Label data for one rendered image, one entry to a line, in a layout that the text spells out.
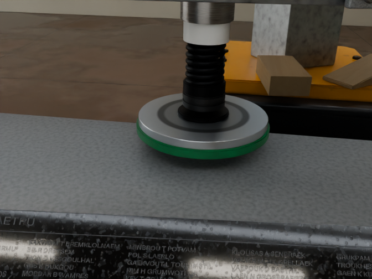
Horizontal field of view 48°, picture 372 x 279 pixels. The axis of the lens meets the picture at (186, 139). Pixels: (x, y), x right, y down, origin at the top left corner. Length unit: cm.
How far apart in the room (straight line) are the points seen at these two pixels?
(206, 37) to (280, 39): 66
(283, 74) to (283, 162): 40
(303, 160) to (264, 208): 16
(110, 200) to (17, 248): 13
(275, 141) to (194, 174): 19
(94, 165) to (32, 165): 9
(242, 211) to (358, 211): 15
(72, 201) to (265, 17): 92
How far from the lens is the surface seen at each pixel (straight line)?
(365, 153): 76
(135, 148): 70
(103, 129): 78
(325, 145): 76
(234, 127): 64
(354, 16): 691
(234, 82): 114
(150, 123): 65
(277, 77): 103
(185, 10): 62
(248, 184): 61
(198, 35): 62
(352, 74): 122
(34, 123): 83
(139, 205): 56
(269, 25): 131
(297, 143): 75
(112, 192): 59
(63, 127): 80
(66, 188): 61
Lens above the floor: 112
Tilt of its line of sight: 26 degrees down
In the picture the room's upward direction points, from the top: 1 degrees clockwise
